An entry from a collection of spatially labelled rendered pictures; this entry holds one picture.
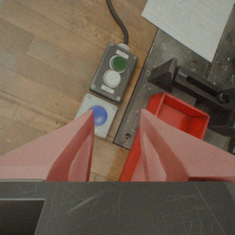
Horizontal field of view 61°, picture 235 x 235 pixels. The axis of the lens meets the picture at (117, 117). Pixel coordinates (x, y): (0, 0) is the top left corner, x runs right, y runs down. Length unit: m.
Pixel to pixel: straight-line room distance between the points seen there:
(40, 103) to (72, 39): 0.14
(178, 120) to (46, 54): 0.32
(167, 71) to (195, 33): 0.20
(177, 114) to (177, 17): 0.23
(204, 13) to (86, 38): 0.31
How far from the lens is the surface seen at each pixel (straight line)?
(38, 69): 0.42
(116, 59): 0.41
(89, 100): 0.38
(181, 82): 0.41
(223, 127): 0.49
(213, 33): 0.60
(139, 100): 0.45
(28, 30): 0.45
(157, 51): 0.49
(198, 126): 0.47
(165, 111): 0.47
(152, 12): 0.52
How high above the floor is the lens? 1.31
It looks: 73 degrees down
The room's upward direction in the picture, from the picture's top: 84 degrees clockwise
